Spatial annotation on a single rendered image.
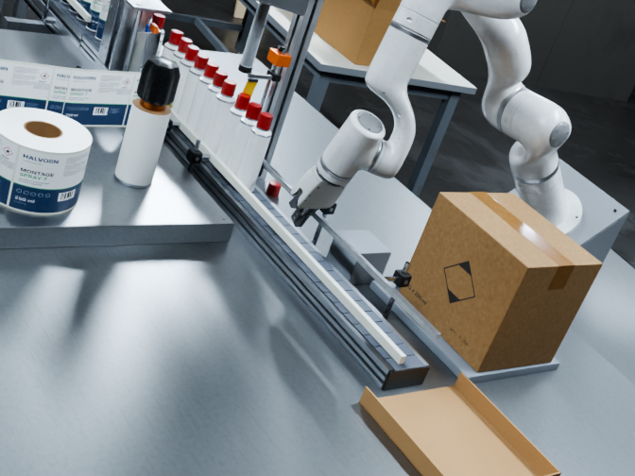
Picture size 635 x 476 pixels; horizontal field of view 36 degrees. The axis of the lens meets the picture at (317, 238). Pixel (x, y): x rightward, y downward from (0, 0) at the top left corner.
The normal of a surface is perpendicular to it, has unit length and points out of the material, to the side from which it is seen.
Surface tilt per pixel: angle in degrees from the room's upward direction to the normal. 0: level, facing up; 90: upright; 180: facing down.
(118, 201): 0
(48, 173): 90
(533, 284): 90
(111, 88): 90
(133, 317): 0
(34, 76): 90
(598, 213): 41
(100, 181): 0
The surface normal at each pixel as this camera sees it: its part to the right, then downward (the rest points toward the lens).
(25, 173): -0.01, 0.46
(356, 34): -0.81, 0.00
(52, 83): 0.43, 0.54
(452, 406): 0.31, -0.84
